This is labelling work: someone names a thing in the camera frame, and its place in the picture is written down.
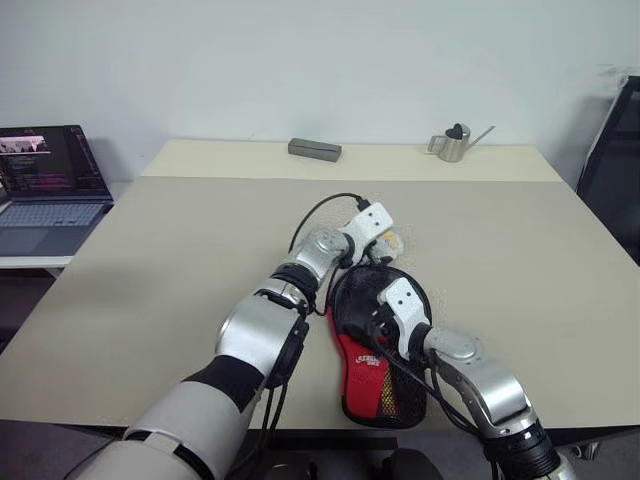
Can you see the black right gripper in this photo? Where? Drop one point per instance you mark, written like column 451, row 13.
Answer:
column 384, row 327

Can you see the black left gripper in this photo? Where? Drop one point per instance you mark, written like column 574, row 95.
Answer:
column 367, row 254

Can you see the black and red paddle case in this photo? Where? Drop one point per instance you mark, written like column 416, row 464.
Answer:
column 370, row 395

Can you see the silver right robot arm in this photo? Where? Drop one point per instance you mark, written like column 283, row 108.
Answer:
column 480, row 380

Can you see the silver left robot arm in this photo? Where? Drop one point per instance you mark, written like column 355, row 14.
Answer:
column 260, row 330

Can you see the grey rectangular box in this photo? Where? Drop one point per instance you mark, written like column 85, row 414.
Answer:
column 315, row 150

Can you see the metal watering can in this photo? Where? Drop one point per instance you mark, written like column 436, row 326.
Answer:
column 455, row 145

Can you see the dark rounded shape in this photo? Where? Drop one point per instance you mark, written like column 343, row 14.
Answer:
column 292, row 472

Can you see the black cabinet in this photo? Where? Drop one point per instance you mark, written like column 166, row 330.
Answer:
column 615, row 190

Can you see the black table base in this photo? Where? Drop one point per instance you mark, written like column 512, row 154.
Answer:
column 595, row 436

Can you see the open laptop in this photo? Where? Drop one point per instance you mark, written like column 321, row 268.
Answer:
column 50, row 195

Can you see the white side desk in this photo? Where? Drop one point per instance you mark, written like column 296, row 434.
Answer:
column 30, row 261

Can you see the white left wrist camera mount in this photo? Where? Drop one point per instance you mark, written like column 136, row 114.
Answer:
column 369, row 225

